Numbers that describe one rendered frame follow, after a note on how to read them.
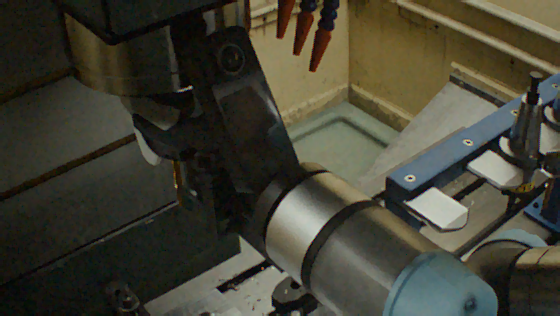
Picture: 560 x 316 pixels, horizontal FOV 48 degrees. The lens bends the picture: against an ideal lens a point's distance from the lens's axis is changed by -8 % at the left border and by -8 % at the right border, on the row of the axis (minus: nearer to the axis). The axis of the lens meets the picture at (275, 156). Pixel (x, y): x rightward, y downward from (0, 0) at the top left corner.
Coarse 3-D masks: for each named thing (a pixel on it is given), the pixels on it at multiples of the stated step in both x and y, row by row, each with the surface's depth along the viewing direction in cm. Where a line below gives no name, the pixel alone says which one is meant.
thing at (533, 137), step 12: (528, 108) 76; (540, 108) 76; (516, 120) 78; (528, 120) 77; (540, 120) 77; (516, 132) 78; (528, 132) 77; (540, 132) 78; (516, 144) 79; (528, 144) 78; (540, 144) 79
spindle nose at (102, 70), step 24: (240, 0) 51; (72, 24) 48; (192, 24) 48; (216, 24) 49; (240, 24) 51; (72, 48) 50; (96, 48) 48; (120, 48) 47; (144, 48) 47; (168, 48) 48; (72, 72) 53; (96, 72) 49; (120, 72) 49; (144, 72) 49; (168, 72) 49; (120, 96) 51; (144, 96) 50
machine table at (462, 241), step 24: (432, 144) 137; (480, 192) 124; (480, 216) 119; (504, 216) 120; (432, 240) 114; (456, 240) 114; (480, 240) 118; (552, 240) 116; (240, 264) 112; (264, 264) 113; (192, 288) 108; (216, 288) 108; (240, 288) 107; (264, 288) 107; (168, 312) 104
